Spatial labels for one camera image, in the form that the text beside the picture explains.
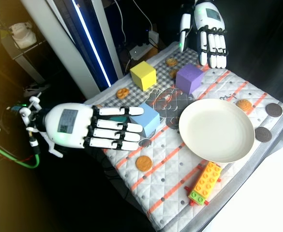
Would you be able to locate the white quilt with bear print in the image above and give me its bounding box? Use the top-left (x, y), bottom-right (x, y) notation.
top-left (84, 41), bottom-right (283, 230)

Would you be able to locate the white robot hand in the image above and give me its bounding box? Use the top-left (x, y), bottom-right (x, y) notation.
top-left (44, 102), bottom-right (145, 158)
top-left (179, 0), bottom-right (229, 69)

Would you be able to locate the cream round plate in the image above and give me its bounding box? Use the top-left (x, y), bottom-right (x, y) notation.
top-left (179, 98), bottom-right (255, 163)

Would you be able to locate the purple foam cube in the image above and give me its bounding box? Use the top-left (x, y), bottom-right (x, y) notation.
top-left (175, 63), bottom-right (205, 95)

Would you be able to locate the grey metal shelf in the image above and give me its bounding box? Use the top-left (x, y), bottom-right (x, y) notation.
top-left (0, 36), bottom-right (47, 85)

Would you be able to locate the white power strip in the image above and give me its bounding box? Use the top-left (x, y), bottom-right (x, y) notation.
top-left (129, 44), bottom-right (154, 61)

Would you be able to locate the white power adapter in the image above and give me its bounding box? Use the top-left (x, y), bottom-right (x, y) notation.
top-left (148, 30), bottom-right (159, 44)

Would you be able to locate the white crumpled bag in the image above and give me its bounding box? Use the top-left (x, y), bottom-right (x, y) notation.
top-left (9, 22), bottom-right (37, 49)

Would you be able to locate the orange round toy biscuit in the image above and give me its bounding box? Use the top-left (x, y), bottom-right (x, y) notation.
top-left (135, 155), bottom-right (153, 172)

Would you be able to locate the dark brown round toy cookie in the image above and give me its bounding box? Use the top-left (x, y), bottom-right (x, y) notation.
top-left (254, 127), bottom-right (272, 143)
top-left (265, 103), bottom-right (283, 118)

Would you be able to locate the white column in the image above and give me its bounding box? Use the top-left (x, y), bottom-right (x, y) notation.
top-left (20, 0), bottom-right (101, 99)

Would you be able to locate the yellow foam cube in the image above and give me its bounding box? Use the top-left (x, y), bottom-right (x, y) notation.
top-left (130, 60), bottom-right (157, 91)

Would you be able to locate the blue foam cube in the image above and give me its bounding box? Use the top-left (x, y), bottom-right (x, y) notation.
top-left (129, 102), bottom-right (161, 138)

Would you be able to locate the white cable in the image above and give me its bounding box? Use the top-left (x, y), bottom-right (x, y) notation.
top-left (136, 0), bottom-right (154, 32)

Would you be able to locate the panel with blue light strip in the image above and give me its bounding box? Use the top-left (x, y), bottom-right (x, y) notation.
top-left (65, 0), bottom-right (123, 89)

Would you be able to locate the orange green toy brick car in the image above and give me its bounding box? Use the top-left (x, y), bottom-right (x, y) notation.
top-left (184, 161), bottom-right (223, 206)

